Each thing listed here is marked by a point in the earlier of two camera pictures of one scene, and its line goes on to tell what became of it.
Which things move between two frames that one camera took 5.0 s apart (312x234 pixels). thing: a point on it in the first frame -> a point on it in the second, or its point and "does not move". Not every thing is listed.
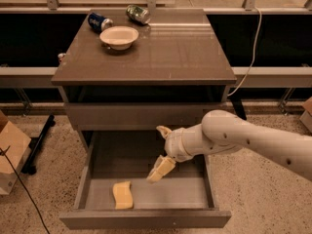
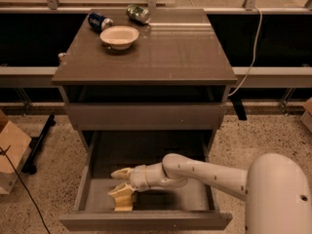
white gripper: [174, 143] -> [138, 177]
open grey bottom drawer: [182, 198] does not move
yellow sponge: [123, 196] does not move
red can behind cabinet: [60, 57] does not move
